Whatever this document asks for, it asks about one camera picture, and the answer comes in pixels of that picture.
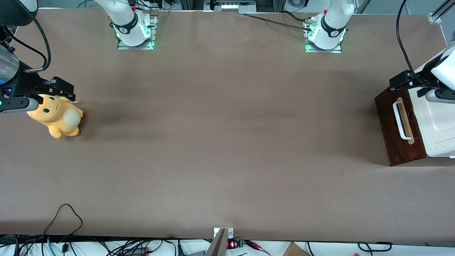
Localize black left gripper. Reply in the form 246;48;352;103
389;59;442;97

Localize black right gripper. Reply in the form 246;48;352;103
3;61;76;102

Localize orange plush toy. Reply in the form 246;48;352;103
27;94;84;140

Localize white drawer cabinet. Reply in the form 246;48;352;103
408;41;455;159

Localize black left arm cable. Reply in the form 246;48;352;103
396;0;432;87

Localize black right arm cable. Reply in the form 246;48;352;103
3;17;52;73

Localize dark wooden drawer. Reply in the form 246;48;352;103
374;85;427;167

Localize white power strip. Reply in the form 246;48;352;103
204;0;257;14

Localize black cable across table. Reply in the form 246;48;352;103
243;11;315;31

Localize black looped cable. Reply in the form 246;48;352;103
44;203;83;236

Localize aluminium frame profile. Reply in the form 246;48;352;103
428;0;455;24

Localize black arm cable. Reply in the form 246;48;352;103
3;17;52;73
396;0;432;87

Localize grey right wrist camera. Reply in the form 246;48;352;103
0;97;39;114

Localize red clip leads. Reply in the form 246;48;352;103
245;240;271;256

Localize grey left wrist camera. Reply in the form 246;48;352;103
425;88;455;104

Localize white drawer handle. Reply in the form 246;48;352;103
392;101;412;140

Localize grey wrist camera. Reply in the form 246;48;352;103
0;97;39;114
425;88;455;104

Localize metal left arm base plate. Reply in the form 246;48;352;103
305;18;343;54

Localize black cable beside cardboard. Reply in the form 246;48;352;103
357;241;392;253

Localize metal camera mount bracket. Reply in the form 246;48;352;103
205;228;234;256

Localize brown cardboard box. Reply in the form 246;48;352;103
283;242;310;256

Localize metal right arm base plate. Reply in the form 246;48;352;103
117;14;157;50

